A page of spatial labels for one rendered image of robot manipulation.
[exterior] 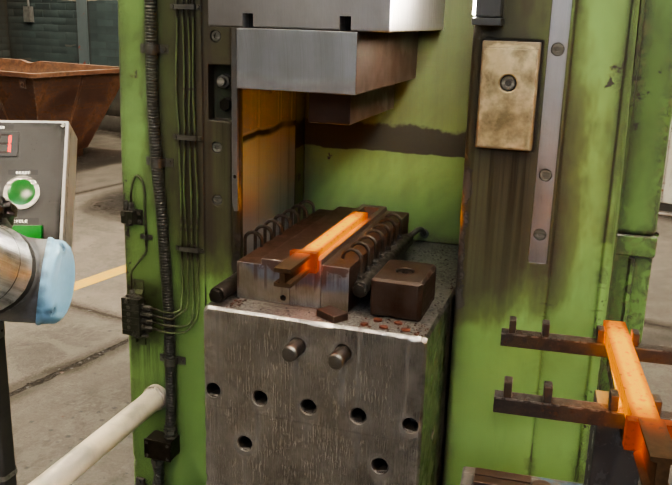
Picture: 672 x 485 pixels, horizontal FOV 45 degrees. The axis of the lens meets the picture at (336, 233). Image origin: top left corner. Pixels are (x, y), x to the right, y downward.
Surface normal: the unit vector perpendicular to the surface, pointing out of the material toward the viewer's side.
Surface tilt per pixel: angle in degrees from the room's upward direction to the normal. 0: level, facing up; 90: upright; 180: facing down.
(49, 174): 60
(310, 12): 90
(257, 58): 90
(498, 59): 90
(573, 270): 90
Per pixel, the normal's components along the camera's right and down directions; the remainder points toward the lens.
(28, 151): 0.11, -0.25
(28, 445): 0.03, -0.96
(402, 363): -0.31, 0.24
